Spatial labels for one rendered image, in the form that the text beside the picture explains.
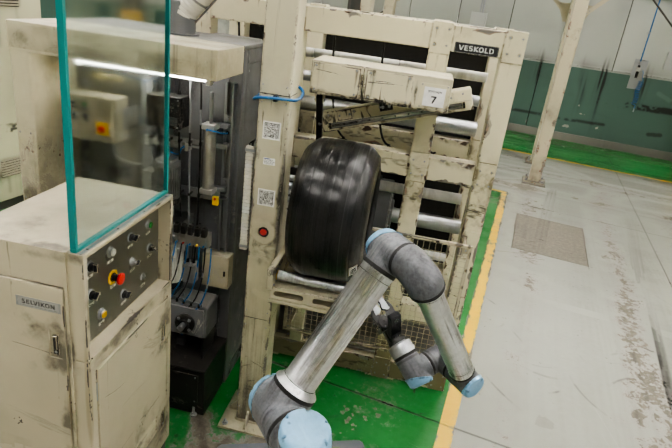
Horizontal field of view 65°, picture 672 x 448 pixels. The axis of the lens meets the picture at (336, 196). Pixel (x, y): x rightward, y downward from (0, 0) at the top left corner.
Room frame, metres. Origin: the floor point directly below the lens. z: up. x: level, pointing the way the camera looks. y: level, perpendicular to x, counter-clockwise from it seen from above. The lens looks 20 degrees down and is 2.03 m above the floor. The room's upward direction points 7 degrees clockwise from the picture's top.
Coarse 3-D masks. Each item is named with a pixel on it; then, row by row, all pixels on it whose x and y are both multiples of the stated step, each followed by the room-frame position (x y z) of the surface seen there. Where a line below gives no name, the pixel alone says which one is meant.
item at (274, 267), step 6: (282, 252) 2.11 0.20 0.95; (276, 258) 2.05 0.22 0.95; (282, 258) 2.08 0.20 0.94; (276, 264) 2.00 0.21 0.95; (282, 264) 2.09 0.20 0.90; (270, 270) 1.94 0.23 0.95; (276, 270) 1.98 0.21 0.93; (270, 276) 1.94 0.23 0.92; (270, 282) 1.94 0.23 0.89; (270, 288) 1.94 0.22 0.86
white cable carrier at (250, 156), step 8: (248, 144) 2.11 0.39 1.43; (248, 152) 2.11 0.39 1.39; (248, 160) 2.09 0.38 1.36; (248, 168) 2.09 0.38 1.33; (248, 176) 2.08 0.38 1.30; (248, 184) 2.08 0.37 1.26; (248, 192) 2.08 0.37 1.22; (248, 200) 2.08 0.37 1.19; (248, 208) 2.08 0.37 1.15; (248, 216) 2.08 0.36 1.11; (248, 224) 2.09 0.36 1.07; (248, 232) 2.13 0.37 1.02; (240, 240) 2.09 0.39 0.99; (248, 240) 2.10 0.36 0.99; (240, 248) 2.09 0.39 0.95
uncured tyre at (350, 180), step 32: (320, 160) 1.96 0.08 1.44; (352, 160) 1.97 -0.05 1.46; (320, 192) 1.86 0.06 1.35; (352, 192) 1.86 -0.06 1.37; (288, 224) 1.86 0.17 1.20; (320, 224) 1.82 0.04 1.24; (352, 224) 1.81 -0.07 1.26; (288, 256) 1.89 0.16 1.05; (320, 256) 1.82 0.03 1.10; (352, 256) 1.82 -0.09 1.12
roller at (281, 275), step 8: (280, 272) 1.98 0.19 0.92; (288, 272) 1.99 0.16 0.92; (280, 280) 1.98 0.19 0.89; (288, 280) 1.97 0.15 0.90; (296, 280) 1.96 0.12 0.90; (304, 280) 1.96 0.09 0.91; (312, 280) 1.96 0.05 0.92; (320, 280) 1.96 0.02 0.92; (328, 280) 1.96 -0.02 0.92; (320, 288) 1.95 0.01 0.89; (328, 288) 1.94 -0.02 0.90; (336, 288) 1.94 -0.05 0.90
